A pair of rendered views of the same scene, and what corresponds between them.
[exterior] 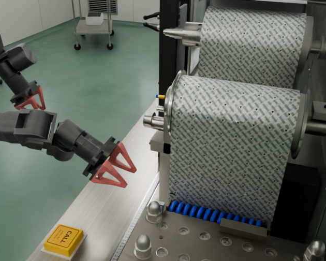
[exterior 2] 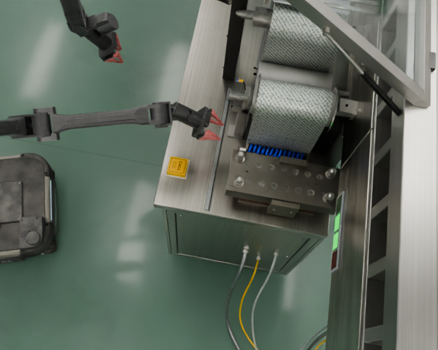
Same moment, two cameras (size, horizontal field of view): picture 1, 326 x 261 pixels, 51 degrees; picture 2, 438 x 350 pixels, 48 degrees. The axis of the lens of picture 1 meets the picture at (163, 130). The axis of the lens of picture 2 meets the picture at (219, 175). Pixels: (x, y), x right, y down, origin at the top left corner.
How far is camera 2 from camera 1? 1.10 m
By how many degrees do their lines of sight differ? 39
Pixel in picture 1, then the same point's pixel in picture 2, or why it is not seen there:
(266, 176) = (309, 137)
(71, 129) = (182, 112)
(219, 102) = (284, 107)
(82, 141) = (190, 119)
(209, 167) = (274, 132)
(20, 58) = (108, 28)
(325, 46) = not seen: hidden behind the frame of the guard
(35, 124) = (161, 115)
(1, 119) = (138, 114)
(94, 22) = not seen: outside the picture
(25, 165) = (32, 19)
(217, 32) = (281, 32)
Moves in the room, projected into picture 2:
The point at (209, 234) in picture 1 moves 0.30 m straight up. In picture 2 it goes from (274, 166) to (290, 128)
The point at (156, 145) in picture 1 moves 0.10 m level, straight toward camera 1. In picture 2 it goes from (236, 109) to (241, 134)
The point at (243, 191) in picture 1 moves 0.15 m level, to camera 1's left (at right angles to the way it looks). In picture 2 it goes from (295, 142) to (253, 145)
